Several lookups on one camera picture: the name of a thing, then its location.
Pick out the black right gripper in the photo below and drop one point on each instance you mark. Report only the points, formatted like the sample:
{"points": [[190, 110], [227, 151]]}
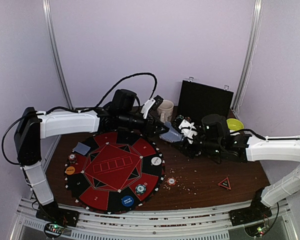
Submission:
{"points": [[190, 144]]}

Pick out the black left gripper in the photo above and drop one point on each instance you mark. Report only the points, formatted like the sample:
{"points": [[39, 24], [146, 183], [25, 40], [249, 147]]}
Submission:
{"points": [[149, 128]]}

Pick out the grey playing card deck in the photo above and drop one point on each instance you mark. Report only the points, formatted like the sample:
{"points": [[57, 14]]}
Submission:
{"points": [[172, 136]]}

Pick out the white dealer button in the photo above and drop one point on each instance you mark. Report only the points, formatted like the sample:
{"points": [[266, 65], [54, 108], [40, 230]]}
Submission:
{"points": [[156, 161]]}

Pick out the orange white chip stack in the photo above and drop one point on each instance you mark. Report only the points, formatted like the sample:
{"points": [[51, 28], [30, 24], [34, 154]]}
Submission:
{"points": [[171, 181]]}

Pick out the green white chip stack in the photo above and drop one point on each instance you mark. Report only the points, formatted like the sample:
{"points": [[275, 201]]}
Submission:
{"points": [[140, 189]]}

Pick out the blue small blind button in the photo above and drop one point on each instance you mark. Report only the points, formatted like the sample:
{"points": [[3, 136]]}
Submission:
{"points": [[127, 201]]}

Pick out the grey dealt playing cards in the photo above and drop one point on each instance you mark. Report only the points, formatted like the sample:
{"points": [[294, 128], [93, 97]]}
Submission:
{"points": [[81, 148]]}

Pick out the red white chip stack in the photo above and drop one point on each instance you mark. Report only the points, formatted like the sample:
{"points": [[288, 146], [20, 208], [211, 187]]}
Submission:
{"points": [[72, 158]]}

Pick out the orange big blind button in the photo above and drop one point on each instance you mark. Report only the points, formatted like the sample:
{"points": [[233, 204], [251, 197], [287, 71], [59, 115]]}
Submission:
{"points": [[70, 170]]}

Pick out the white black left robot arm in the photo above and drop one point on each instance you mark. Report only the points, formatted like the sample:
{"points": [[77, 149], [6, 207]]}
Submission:
{"points": [[35, 126]]}

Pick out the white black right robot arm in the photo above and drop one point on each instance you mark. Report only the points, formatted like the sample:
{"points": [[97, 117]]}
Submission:
{"points": [[248, 146]]}

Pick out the cream ceramic mug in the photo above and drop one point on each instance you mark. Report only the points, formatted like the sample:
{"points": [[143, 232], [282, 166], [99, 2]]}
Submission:
{"points": [[165, 111]]}

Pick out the green plastic bowl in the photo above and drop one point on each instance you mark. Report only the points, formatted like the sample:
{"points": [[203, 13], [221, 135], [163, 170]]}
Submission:
{"points": [[234, 124]]}

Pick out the black poker chip case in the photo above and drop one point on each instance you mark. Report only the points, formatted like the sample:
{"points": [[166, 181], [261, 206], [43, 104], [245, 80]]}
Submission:
{"points": [[198, 100]]}

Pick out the black red triangular token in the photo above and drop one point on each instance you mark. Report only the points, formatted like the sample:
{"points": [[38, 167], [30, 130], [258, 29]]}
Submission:
{"points": [[225, 183]]}

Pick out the round red black poker mat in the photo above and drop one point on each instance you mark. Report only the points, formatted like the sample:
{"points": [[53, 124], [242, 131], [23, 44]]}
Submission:
{"points": [[117, 162]]}

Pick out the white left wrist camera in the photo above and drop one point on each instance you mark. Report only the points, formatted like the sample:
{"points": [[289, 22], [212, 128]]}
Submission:
{"points": [[151, 105]]}

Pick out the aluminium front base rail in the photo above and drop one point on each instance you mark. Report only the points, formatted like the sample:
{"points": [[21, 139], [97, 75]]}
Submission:
{"points": [[206, 223]]}

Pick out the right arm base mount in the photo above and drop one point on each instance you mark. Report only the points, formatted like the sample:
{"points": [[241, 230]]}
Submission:
{"points": [[249, 214]]}

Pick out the right aluminium frame post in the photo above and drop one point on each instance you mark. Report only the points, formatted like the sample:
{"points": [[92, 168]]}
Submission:
{"points": [[247, 64]]}

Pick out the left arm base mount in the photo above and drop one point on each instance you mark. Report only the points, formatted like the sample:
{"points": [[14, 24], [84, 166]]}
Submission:
{"points": [[53, 213]]}

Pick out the aluminium corner frame post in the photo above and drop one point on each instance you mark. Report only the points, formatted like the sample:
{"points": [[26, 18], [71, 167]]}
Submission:
{"points": [[55, 53]]}

